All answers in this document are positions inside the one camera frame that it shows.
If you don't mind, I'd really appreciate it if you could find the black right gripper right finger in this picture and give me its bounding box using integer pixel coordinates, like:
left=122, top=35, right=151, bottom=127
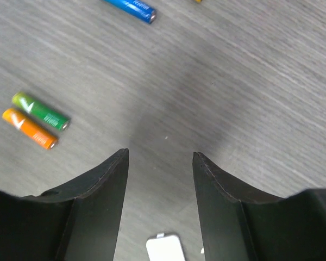
left=192, top=152, right=326, bottom=260

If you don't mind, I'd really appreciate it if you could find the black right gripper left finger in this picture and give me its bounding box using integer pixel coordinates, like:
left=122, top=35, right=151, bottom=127
left=0, top=148, right=129, bottom=260

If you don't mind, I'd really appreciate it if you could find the green battery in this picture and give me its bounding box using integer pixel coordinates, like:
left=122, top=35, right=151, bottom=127
left=12, top=92, right=70, bottom=131

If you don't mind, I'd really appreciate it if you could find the blue battery long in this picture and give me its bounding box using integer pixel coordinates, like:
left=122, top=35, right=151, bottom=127
left=105, top=0, right=157, bottom=24

